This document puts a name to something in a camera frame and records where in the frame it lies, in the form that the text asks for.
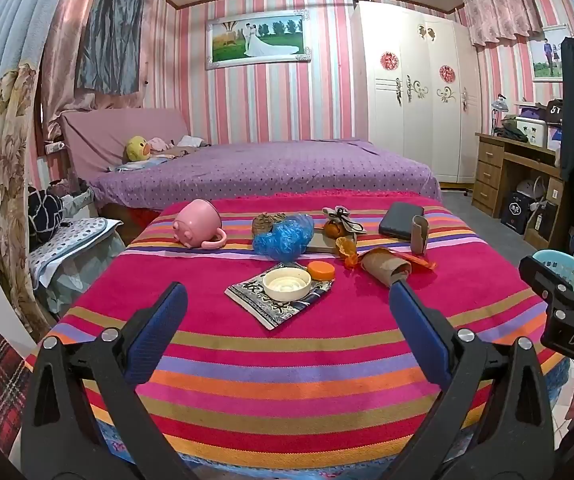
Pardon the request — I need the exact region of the white box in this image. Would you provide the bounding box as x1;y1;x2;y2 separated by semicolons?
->
514;115;550;148

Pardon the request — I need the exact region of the pink mug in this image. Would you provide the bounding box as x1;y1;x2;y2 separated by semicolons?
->
172;199;228;250

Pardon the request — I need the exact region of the white bowl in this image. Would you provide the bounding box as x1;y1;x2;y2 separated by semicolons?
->
262;266;313;302

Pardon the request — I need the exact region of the pink satin curtain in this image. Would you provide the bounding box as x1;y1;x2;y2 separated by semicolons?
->
42;0;178;141

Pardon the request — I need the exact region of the white wardrobe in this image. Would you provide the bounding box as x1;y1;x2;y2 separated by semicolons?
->
349;0;482;186

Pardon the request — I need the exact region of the yellow duck plush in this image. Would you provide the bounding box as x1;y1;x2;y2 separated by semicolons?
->
124;135;149;163

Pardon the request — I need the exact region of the large cardboard tube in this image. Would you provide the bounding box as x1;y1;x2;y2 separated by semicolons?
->
359;250;413;288

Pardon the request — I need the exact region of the framed wall photo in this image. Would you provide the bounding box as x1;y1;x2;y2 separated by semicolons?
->
205;10;313;71

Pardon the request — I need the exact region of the wooden desk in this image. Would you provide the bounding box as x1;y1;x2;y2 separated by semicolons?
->
472;132;568;251

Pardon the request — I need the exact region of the wall poster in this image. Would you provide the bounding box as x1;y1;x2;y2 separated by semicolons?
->
527;25;568;81

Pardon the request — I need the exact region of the blue plastic bag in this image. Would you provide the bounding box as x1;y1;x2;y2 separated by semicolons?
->
253;214;315;263

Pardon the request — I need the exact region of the desk lamp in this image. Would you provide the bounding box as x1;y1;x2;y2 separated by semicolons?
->
489;94;510;133

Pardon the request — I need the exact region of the black bag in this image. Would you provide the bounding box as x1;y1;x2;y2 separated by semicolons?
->
501;195;535;235

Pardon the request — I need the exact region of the black and white cushion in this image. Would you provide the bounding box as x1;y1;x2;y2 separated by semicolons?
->
27;187;65;243

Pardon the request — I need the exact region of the brown woven object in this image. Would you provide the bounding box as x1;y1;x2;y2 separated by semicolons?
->
252;212;288;236

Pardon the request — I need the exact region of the pale blue striped curtain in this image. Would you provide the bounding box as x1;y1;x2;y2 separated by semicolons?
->
0;0;83;106

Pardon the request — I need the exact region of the patterned packet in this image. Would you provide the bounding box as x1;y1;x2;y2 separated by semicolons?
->
224;262;335;331

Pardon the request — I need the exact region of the orange lid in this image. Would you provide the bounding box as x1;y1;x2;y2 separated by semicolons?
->
307;261;336;282

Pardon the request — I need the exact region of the polka dot cloth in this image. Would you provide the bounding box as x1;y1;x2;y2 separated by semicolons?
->
27;217;123;286

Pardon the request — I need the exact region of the striped pink tablecloth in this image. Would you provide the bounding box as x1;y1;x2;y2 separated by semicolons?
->
24;192;568;480

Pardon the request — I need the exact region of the orange round sponge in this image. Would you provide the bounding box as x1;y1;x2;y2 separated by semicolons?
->
334;236;360;268

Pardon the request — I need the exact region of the beige cloth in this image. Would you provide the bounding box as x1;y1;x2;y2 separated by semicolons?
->
322;206;368;236

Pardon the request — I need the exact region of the orange wrapper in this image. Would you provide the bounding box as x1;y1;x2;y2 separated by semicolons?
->
367;247;438;272

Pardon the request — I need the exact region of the pink headboard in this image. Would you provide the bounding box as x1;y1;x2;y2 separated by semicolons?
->
60;107;193;186

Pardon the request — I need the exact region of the bed with purple cover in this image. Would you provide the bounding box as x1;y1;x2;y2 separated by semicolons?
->
90;137;442;211

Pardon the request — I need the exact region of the dark grey case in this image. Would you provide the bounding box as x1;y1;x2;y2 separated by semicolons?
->
378;202;425;241

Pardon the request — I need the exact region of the pink floral curtain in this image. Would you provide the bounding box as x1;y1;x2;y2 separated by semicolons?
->
462;0;542;48

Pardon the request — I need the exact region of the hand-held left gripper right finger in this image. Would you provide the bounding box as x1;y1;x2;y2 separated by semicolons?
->
388;280;555;480

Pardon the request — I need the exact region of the brown tray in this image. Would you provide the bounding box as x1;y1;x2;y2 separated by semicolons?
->
307;230;358;257

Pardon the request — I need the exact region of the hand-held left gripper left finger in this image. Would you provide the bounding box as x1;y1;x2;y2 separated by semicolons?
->
20;281;200;480

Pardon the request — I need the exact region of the small cardboard tube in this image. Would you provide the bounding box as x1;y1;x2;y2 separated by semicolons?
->
411;215;432;256

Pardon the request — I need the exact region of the grey hanging cloth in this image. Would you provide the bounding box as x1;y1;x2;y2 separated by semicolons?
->
74;0;145;96

